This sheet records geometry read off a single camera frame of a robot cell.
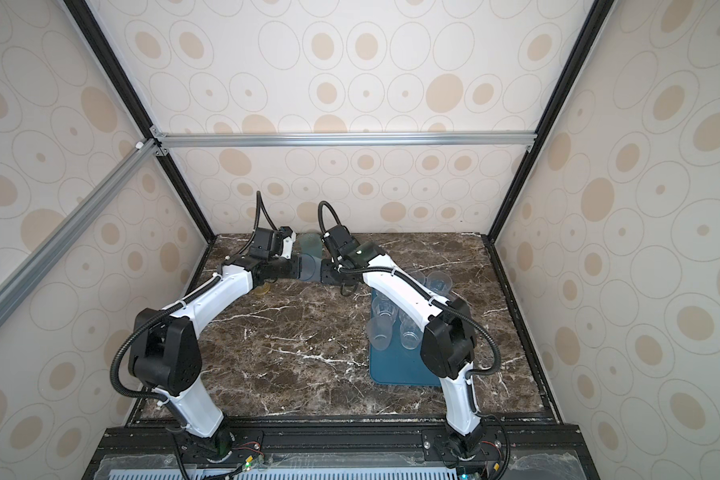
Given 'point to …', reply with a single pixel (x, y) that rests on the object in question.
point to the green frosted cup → (311, 243)
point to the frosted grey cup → (380, 330)
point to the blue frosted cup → (309, 268)
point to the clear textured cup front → (410, 332)
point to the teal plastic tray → (399, 366)
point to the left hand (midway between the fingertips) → (310, 262)
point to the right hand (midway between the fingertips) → (338, 273)
